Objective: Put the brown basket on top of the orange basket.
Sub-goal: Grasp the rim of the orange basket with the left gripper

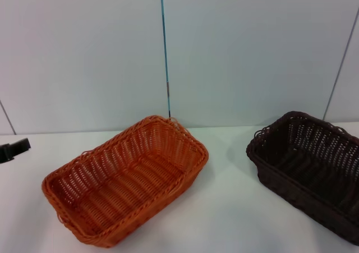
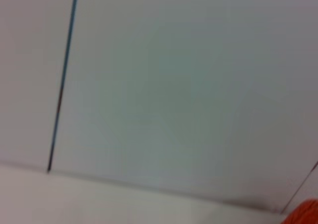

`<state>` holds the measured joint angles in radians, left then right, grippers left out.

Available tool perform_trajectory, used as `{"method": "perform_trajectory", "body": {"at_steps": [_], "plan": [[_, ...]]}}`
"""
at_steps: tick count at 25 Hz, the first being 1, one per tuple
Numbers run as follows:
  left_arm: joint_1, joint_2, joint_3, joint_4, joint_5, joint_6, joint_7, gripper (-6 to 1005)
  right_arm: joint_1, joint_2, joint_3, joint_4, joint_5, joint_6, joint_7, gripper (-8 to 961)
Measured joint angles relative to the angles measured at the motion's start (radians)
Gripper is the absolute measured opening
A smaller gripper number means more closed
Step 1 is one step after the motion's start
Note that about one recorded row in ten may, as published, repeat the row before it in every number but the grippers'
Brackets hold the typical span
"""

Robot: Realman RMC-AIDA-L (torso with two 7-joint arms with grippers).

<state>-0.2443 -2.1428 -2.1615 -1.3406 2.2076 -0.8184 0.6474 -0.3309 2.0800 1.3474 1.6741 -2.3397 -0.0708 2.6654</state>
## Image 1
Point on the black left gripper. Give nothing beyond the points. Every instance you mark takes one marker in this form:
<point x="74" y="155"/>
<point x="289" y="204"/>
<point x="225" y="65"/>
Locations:
<point x="5" y="153"/>

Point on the orange woven plastic basket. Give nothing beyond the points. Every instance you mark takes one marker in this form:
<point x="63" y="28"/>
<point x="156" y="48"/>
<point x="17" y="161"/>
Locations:
<point x="120" y="185"/>

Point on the dark brown woven plastic basket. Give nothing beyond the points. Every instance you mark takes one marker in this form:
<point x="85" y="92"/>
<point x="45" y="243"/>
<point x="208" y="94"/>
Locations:
<point x="314" y="177"/>

